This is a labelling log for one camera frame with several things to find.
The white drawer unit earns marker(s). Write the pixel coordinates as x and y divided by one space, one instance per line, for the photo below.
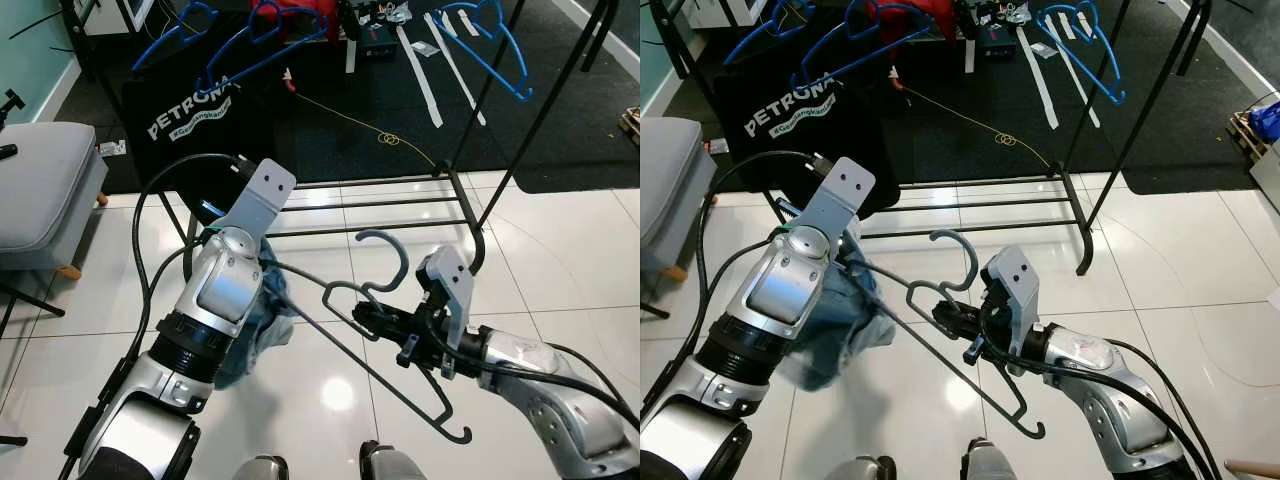
1270 180

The black box with red label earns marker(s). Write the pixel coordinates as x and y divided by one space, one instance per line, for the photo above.
995 40
378 42

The grey plastic hanger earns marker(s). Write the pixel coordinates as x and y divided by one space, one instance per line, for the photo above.
974 258
404 258

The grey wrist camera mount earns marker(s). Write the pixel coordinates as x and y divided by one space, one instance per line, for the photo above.
262 195
840 195
450 280
1015 280

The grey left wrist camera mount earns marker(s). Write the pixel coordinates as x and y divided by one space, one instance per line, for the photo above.
840 195
262 195

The left robot leg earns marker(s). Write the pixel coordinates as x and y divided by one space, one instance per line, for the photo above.
260 470
855 470

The blue plastic bag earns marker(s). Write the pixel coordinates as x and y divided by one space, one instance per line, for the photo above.
1268 120

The robot leg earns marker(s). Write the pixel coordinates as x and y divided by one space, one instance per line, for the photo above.
260 470
395 468
995 466
855 470

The grey upholstered stool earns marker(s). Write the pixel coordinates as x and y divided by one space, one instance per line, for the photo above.
670 190
45 190

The red cloth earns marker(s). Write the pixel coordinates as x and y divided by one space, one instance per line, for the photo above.
305 18
920 18

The right robot leg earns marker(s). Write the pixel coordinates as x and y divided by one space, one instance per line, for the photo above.
995 466
395 468

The white power strip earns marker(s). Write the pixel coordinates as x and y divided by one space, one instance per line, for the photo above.
112 149
717 147

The black printed t-shirt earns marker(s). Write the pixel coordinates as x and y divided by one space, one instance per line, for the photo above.
170 150
800 160

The black metal clothes rack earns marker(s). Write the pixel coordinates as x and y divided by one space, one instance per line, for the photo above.
1088 235
480 235

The light blue denim shorts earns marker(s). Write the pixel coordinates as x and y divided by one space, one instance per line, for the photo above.
265 335
840 330

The wooden stick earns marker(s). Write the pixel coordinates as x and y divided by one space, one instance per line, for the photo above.
1255 467

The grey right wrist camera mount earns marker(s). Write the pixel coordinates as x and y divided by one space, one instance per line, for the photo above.
450 280
1015 280

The small wooden pallet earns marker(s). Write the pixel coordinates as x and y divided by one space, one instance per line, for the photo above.
1240 142
630 125

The dark grey door mat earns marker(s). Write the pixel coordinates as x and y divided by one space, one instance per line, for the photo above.
1190 178
580 178

